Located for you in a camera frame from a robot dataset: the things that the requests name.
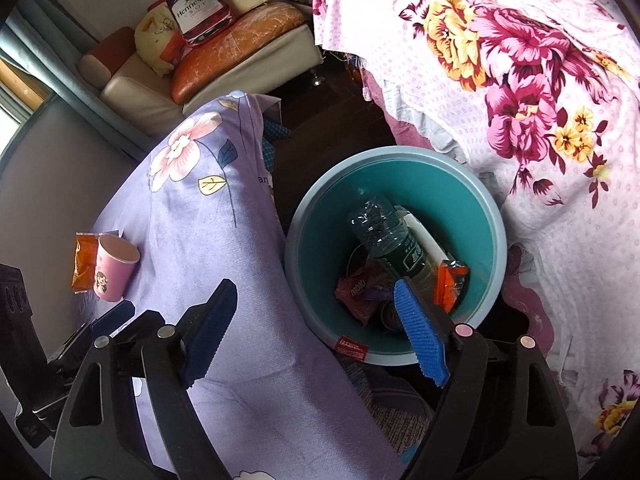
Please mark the teal curtain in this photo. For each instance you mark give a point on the teal curtain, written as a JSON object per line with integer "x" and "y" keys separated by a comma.
{"x": 65, "y": 70}

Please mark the pink paper cup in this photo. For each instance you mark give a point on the pink paper cup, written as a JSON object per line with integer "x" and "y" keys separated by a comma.
{"x": 112, "y": 270}

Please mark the blue checkered cloth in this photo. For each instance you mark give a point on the blue checkered cloth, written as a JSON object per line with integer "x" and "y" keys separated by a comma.
{"x": 275, "y": 140}

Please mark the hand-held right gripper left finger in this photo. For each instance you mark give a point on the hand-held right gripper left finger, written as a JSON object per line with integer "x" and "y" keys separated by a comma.
{"x": 210, "y": 332}

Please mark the clear bottle with green label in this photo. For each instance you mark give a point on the clear bottle with green label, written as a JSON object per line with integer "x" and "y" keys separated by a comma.
{"x": 380, "y": 230}

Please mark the orange red snack packet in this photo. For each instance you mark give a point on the orange red snack packet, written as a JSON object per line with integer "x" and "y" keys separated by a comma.
{"x": 450, "y": 285}

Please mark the orange snack bag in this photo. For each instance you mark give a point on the orange snack bag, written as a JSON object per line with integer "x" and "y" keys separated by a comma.
{"x": 82, "y": 262}

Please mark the maroon snack wrapper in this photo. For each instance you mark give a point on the maroon snack wrapper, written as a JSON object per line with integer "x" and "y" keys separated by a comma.
{"x": 357, "y": 295}

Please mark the wooden frame window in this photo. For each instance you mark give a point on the wooden frame window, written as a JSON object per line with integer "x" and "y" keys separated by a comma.
{"x": 15, "y": 105}

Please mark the orange seat cushion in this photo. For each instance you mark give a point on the orange seat cushion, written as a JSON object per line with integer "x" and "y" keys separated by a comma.
{"x": 240, "y": 45}

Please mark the white plastic bottle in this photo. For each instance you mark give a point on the white plastic bottle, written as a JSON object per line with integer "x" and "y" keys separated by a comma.
{"x": 425, "y": 235}

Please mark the purple floral blanket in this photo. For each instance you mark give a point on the purple floral blanket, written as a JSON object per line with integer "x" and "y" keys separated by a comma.
{"x": 215, "y": 240}

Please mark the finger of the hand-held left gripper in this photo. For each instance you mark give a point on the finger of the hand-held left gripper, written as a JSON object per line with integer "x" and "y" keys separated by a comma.
{"x": 115, "y": 316}

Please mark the teal plastic bin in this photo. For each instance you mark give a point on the teal plastic bin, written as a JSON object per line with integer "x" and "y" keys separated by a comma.
{"x": 465, "y": 210}

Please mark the pink floral bedsheet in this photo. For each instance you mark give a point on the pink floral bedsheet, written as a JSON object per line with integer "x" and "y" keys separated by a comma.
{"x": 525, "y": 85}

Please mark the cream leather sofa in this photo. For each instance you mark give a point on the cream leather sofa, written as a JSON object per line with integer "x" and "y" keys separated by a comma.
{"x": 130, "y": 90}

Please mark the yellow cartoon pillow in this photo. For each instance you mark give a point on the yellow cartoon pillow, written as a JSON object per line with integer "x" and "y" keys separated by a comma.
{"x": 152, "y": 45}

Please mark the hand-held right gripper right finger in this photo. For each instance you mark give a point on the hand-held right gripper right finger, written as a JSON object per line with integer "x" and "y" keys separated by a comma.
{"x": 420, "y": 332}

